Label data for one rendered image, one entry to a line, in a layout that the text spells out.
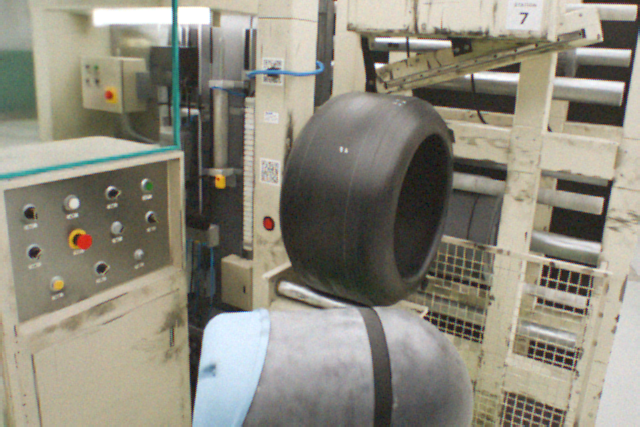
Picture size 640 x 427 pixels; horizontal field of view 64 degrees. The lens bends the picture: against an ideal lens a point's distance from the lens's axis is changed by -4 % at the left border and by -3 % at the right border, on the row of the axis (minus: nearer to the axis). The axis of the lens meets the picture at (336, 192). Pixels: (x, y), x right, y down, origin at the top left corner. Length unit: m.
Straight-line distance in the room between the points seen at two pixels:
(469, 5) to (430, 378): 1.25
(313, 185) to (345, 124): 0.17
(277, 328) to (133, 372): 1.31
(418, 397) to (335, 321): 0.08
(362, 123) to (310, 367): 0.94
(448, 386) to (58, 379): 1.23
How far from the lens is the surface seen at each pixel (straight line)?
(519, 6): 1.52
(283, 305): 1.55
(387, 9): 1.64
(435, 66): 1.72
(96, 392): 1.64
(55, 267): 1.48
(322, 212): 1.24
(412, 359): 0.42
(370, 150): 1.22
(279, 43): 1.52
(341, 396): 0.40
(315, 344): 0.40
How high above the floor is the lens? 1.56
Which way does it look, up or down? 15 degrees down
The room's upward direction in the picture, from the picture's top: 3 degrees clockwise
